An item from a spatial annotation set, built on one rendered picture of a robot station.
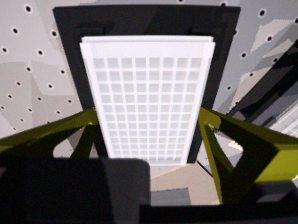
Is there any dark grey rectangular frame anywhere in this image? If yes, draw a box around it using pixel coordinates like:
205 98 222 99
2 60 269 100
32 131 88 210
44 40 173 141
227 40 298 128

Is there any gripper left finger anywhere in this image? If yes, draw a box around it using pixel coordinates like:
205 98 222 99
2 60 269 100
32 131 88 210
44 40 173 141
0 107 98 158

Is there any black rectangular frame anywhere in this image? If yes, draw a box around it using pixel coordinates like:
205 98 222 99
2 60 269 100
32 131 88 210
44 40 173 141
52 4 241 111

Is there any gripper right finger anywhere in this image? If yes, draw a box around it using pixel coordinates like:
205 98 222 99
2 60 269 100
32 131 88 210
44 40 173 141
198 106 298 204

